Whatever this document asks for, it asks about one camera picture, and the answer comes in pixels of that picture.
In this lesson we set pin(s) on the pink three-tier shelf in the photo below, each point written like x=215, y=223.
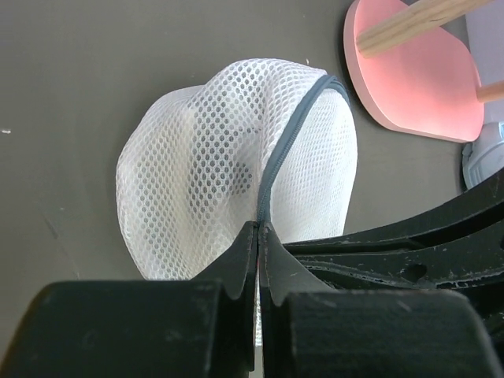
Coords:
x=410, y=74

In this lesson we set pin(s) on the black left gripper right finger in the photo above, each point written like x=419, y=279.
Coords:
x=312, y=330

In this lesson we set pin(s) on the light blue headphones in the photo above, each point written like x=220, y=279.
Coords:
x=483, y=157

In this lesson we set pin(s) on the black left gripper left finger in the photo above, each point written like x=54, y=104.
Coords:
x=203, y=327

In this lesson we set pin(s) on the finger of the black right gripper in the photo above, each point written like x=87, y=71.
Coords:
x=458, y=245

